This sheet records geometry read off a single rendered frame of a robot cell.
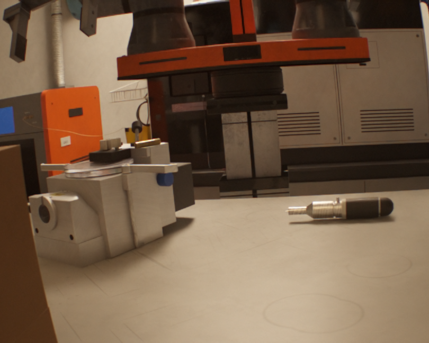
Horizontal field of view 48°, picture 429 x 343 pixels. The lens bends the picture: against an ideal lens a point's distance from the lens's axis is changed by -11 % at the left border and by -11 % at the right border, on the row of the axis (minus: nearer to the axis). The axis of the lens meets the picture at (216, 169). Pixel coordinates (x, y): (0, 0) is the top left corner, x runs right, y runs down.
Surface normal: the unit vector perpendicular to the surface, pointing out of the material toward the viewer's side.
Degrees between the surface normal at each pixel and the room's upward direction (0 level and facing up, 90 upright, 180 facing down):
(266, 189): 90
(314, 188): 90
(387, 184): 90
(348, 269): 0
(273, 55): 90
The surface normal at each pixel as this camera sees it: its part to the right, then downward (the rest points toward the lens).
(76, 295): -0.09, -0.98
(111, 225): 0.83, 0.01
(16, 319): 0.99, -0.07
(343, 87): -0.25, 0.17
